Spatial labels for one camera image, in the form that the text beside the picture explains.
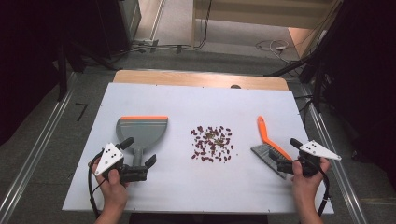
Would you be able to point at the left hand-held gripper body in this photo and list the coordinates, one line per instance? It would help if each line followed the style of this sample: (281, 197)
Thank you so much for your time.
(109, 157)

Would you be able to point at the dark curtain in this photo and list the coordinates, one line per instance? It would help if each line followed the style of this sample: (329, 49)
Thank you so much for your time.
(367, 77)
(25, 62)

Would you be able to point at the black metal stand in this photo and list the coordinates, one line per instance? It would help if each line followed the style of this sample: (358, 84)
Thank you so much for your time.
(317, 90)

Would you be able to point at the pile of red beans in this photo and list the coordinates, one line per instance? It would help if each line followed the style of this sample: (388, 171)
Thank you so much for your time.
(211, 144)

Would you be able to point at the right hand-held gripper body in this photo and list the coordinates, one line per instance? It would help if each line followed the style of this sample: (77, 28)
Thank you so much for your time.
(319, 150)

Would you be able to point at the orange brush with grey bristles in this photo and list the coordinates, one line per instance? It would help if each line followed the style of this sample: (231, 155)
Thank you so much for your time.
(264, 132)

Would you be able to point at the aluminium floor rail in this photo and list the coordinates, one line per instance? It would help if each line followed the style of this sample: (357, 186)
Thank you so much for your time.
(342, 180)
(31, 155)

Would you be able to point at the black slanted stand bar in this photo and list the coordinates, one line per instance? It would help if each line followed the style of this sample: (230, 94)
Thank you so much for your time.
(289, 67)

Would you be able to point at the orange wooden panel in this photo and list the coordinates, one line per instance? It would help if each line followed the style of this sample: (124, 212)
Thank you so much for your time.
(300, 40)

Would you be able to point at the grey dustpan with orange edge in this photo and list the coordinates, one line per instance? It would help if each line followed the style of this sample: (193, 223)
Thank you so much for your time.
(141, 130)

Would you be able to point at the grey cabinet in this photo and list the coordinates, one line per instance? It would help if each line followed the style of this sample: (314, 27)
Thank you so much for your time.
(130, 15)

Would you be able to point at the wooden table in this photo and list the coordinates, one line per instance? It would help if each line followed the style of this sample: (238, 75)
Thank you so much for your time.
(186, 79)

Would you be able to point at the light wooden furniture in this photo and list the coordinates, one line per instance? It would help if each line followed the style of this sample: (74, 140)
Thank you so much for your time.
(249, 15)

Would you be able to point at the person's right hand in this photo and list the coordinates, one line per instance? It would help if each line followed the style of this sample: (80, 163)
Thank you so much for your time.
(306, 186)

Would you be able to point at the person's left hand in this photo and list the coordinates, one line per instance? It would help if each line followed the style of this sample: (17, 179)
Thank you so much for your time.
(113, 190)

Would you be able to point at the white table board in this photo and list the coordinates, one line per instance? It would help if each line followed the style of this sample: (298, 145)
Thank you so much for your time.
(186, 186)

